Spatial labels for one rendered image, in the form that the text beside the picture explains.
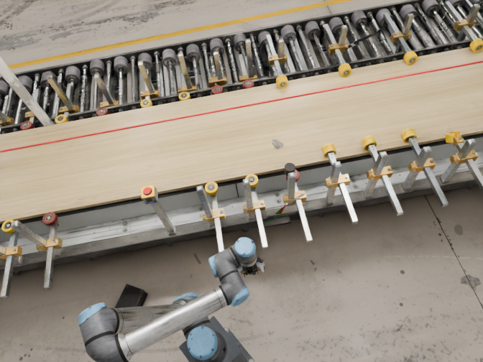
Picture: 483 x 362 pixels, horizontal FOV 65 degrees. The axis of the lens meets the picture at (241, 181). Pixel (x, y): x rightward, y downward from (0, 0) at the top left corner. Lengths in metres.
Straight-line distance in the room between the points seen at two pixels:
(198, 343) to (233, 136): 1.27
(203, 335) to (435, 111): 1.97
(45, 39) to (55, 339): 3.63
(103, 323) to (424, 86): 2.40
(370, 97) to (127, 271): 2.25
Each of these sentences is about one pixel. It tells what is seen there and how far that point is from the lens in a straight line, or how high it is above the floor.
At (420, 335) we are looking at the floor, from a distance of 3.05.
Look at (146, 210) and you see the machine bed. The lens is 2.59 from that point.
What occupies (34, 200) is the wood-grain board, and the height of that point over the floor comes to 0.90.
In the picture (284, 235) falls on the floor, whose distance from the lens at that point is 3.10.
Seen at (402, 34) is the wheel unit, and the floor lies 0.97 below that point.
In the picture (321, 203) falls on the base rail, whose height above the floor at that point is 0.70.
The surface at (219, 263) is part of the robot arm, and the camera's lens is 1.67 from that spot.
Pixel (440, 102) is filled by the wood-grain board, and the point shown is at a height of 0.90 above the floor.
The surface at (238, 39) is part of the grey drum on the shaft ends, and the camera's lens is 3.24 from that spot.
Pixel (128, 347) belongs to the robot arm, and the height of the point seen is 1.34.
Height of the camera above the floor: 2.86
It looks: 59 degrees down
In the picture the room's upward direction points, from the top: 10 degrees counter-clockwise
